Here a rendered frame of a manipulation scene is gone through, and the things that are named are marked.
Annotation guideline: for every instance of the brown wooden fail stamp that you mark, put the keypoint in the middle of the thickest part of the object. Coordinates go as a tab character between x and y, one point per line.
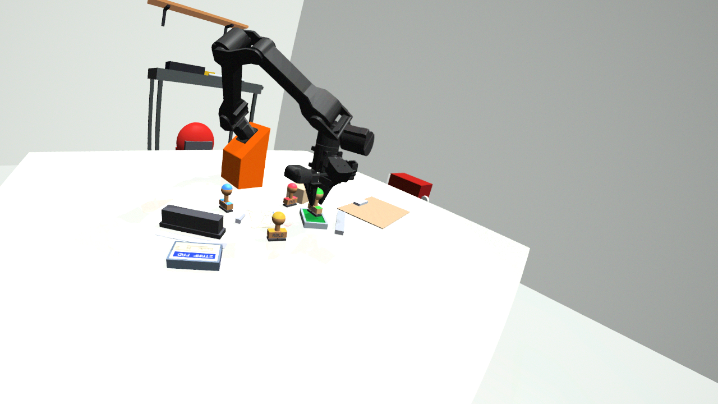
291	200

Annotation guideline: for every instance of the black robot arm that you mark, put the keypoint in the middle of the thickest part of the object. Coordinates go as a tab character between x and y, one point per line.
319	107

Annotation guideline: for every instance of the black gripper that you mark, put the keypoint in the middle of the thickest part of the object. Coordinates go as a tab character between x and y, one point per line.
313	178

